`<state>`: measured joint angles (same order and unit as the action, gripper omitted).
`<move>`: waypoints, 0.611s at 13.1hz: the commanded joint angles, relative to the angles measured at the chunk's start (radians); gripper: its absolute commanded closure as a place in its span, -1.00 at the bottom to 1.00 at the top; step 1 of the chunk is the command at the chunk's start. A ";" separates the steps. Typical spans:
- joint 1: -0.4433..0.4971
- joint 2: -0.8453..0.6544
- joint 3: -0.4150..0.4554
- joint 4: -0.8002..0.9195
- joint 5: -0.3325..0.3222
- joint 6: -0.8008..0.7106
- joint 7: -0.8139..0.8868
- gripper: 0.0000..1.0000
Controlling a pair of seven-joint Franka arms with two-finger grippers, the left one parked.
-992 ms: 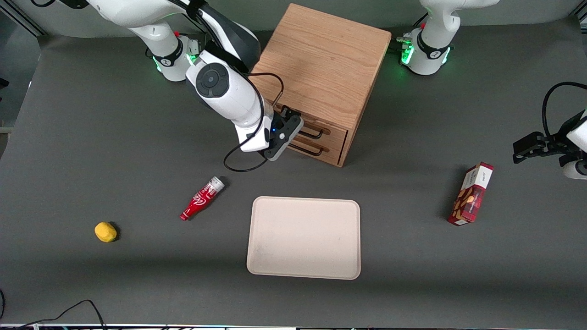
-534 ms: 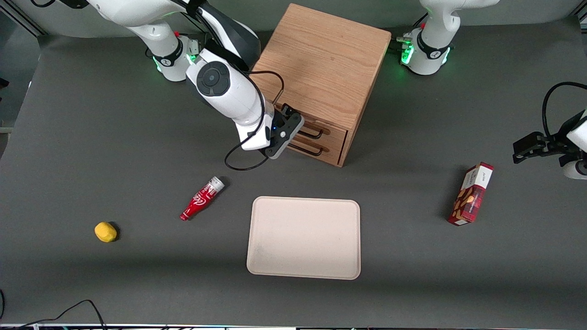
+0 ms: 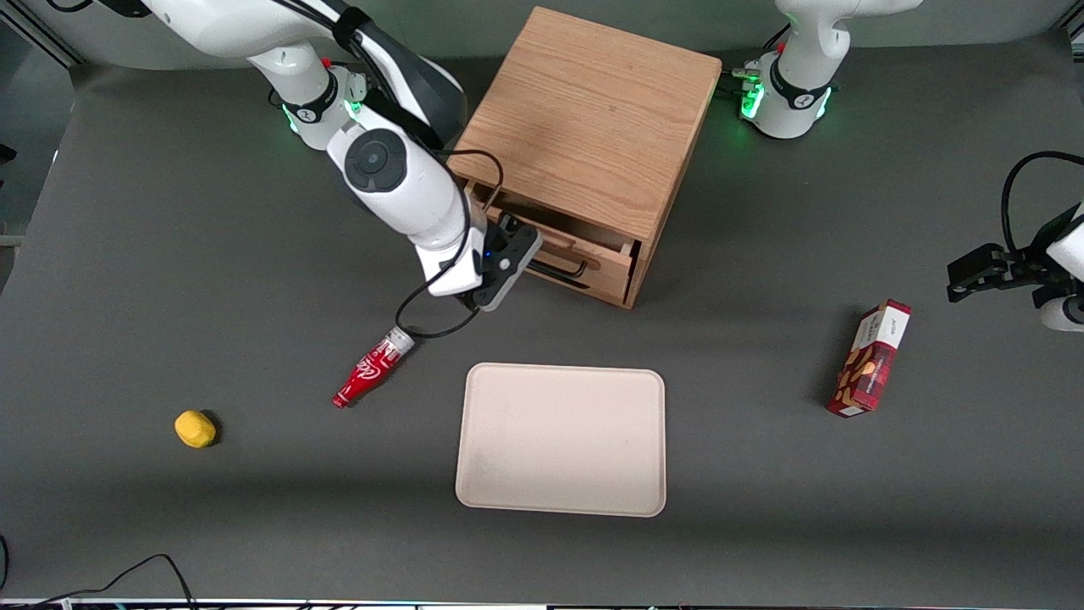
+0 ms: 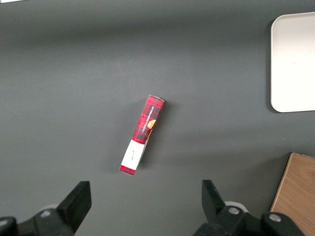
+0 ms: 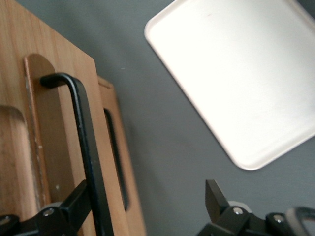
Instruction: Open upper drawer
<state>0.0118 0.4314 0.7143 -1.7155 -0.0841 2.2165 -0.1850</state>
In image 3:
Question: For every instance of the yellow lemon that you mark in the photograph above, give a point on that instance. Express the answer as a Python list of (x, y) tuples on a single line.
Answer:
[(196, 429)]

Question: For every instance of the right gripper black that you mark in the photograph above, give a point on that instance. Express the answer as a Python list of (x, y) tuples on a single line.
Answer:
[(495, 241)]

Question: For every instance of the grey aluminium frame rail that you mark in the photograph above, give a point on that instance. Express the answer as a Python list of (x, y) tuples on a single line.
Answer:
[(42, 36)]

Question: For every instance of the beige plastic tray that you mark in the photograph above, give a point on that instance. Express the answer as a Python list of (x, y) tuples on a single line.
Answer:
[(559, 440)]

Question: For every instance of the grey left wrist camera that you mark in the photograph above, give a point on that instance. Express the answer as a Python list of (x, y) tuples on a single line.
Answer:
[(1060, 315)]

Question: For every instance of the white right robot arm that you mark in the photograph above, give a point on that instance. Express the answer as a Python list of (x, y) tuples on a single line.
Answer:
[(398, 186)]

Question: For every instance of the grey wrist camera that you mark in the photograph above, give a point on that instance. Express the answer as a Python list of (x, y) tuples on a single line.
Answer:
[(1060, 315), (498, 298)]

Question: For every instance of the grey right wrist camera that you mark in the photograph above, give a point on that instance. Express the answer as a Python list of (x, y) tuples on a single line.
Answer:
[(498, 298)]

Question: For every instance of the red plaid cookie box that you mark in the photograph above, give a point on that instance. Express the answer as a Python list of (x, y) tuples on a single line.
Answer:
[(872, 360)]

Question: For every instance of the red cola bottle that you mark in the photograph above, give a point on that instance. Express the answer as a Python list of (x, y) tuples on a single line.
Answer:
[(373, 368)]

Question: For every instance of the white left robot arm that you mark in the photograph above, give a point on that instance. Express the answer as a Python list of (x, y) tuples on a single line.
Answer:
[(792, 102)]

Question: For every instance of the wooden drawer cabinet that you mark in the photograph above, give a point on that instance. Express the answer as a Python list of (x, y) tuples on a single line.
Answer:
[(593, 119)]

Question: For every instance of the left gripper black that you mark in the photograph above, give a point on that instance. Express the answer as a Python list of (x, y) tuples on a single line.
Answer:
[(1030, 260)]

